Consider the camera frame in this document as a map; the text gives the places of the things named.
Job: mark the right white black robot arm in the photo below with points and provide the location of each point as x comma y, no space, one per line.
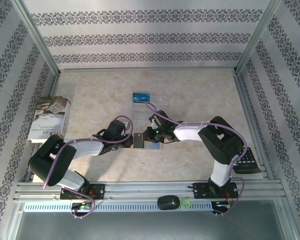
190,132

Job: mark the black credit card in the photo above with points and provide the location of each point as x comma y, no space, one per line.
138,141

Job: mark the thin aluminium frame rail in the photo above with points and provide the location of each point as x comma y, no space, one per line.
147,70

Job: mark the clear acrylic card tray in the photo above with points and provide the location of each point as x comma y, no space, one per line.
162,107

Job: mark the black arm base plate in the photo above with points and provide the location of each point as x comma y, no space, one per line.
202,191
100,191

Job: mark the aluminium frame post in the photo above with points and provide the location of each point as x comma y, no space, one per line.
37,37
255,37

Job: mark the black desk calculator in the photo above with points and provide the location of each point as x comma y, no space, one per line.
250,162

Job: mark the green tape roll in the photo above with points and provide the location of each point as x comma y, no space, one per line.
181,203

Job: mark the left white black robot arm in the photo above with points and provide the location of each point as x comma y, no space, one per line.
87,147

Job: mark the wide aluminium frame rail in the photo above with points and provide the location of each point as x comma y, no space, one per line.
145,190

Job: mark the aluminium frame side rail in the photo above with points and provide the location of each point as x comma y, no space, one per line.
242,86
55,83

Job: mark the paperback book beige cover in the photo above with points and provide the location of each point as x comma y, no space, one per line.
50,117

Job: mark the small circuit board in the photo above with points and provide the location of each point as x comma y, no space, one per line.
221,205
82,207

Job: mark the black oval remote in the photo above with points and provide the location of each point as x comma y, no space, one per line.
167,202

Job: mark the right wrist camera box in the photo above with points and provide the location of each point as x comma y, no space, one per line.
155,121

